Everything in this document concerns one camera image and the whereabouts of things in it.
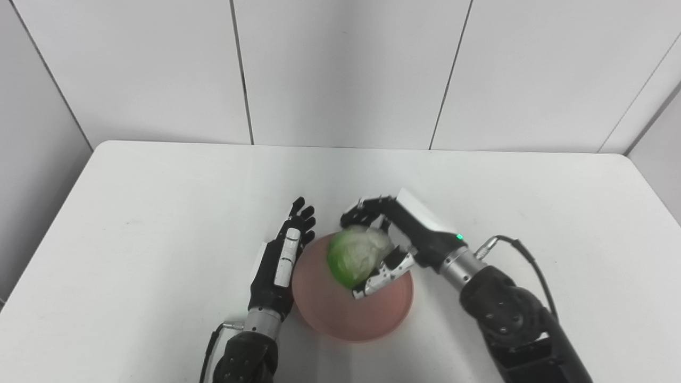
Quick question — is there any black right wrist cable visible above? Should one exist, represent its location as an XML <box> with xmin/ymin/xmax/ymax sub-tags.
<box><xmin>475</xmin><ymin>236</ymin><xmax>560</xmax><ymax>321</ymax></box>

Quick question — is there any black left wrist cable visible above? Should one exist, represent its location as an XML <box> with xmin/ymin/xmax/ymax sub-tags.
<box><xmin>199</xmin><ymin>321</ymin><xmax>244</xmax><ymax>383</ymax></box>

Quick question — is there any green white cabbage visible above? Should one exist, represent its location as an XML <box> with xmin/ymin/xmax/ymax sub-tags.
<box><xmin>326</xmin><ymin>225</ymin><xmax>395</xmax><ymax>290</ymax></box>

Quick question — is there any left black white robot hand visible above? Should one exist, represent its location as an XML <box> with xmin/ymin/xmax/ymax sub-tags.
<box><xmin>248</xmin><ymin>196</ymin><xmax>317</xmax><ymax>321</ymax></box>

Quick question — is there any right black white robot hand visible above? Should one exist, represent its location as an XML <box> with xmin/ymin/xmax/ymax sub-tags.
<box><xmin>339</xmin><ymin>187</ymin><xmax>469</xmax><ymax>299</ymax></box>

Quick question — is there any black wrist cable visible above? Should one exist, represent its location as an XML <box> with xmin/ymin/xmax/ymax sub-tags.
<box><xmin>475</xmin><ymin>236</ymin><xmax>560</xmax><ymax>321</ymax></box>
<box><xmin>199</xmin><ymin>321</ymin><xmax>244</xmax><ymax>383</ymax></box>

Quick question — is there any pink round plate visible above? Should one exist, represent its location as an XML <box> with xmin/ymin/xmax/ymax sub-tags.
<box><xmin>292</xmin><ymin>233</ymin><xmax>414</xmax><ymax>342</ymax></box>

